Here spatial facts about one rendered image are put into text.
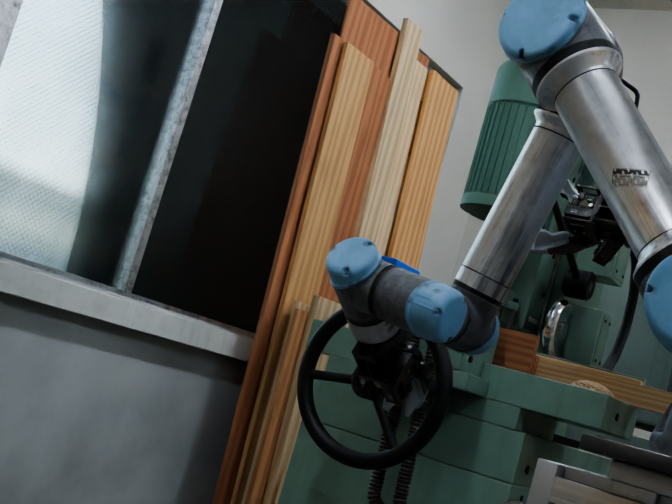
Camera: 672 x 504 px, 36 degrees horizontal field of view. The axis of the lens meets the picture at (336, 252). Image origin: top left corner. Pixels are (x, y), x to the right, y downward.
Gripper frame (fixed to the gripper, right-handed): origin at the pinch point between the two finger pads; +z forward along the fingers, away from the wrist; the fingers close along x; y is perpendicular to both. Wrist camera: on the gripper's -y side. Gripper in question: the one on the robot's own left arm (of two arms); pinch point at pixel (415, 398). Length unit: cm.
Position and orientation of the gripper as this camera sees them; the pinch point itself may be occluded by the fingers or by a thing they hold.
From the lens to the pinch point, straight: 166.8
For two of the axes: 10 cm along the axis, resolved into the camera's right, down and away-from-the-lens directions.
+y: -4.8, 7.0, -5.3
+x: 8.3, 1.7, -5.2
